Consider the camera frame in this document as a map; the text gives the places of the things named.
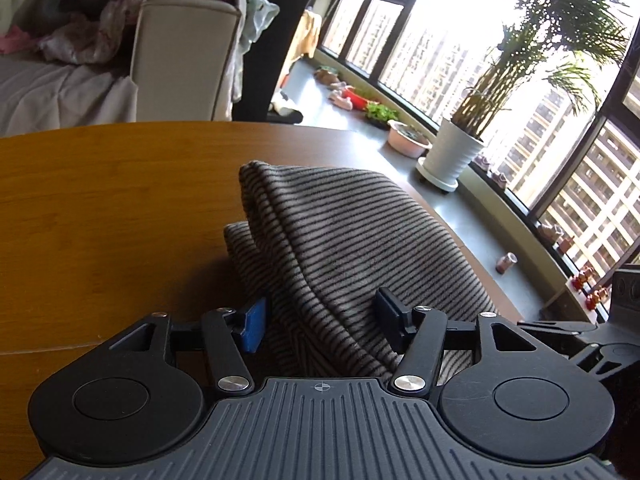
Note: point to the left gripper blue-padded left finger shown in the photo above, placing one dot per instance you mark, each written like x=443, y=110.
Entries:
x=228, y=336

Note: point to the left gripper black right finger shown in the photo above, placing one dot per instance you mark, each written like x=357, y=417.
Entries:
x=418, y=335

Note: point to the grey striped knit sweater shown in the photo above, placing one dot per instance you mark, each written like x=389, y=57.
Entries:
x=317, y=243

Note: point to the pile of clothes on armrest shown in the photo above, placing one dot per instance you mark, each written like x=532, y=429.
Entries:
x=185, y=56

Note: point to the white ribbed plant pot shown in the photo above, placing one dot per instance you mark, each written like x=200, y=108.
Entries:
x=451, y=152

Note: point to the pink bowl planter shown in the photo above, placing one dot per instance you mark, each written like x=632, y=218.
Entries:
x=406, y=140

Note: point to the red bowl with greens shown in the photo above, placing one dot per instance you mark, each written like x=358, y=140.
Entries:
x=375, y=113

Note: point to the grey sofa with sheet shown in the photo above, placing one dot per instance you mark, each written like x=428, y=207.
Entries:
x=37, y=95

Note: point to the green bamboo palm plant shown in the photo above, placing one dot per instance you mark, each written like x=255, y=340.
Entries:
x=555, y=41

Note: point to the pink cloth on sofa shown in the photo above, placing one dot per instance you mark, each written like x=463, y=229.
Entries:
x=16, y=40

